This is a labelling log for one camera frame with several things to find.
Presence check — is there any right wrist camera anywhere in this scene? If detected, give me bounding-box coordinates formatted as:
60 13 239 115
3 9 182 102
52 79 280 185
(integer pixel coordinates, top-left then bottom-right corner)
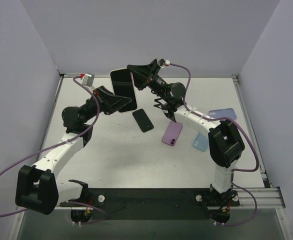
157 58 171 68

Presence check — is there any aluminium front rail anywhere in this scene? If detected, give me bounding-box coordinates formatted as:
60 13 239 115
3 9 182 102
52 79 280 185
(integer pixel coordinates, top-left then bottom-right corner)
55 187 286 211

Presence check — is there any lavender phone case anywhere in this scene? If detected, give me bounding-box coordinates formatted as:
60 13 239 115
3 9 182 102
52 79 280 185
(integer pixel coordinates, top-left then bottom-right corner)
208 108 237 120

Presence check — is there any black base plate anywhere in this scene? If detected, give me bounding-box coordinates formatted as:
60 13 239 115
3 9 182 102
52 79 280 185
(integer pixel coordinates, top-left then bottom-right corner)
60 188 240 223

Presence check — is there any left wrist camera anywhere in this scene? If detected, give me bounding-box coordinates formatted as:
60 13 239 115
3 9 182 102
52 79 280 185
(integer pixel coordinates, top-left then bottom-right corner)
80 73 95 87

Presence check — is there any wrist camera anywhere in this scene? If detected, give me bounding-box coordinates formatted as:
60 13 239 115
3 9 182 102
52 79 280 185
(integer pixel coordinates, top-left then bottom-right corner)
80 73 95 87
157 58 171 68

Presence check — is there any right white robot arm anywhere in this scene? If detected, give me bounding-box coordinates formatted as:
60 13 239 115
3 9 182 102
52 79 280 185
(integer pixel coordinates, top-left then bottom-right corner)
127 59 245 194

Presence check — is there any black phone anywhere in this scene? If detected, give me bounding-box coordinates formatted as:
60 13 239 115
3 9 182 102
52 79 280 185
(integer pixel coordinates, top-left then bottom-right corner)
132 108 154 133

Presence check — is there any purple phone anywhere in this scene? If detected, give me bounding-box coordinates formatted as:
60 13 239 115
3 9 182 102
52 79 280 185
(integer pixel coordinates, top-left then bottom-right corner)
161 121 183 147

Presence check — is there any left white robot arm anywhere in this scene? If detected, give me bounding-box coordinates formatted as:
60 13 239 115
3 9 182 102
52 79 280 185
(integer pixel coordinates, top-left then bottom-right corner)
15 86 132 215

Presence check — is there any light blue phone case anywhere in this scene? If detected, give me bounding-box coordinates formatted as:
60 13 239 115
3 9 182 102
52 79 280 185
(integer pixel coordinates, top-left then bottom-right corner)
192 133 209 152

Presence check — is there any aluminium table edge frame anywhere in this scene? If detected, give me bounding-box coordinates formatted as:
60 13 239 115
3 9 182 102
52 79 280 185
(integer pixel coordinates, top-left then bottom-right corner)
60 72 239 81

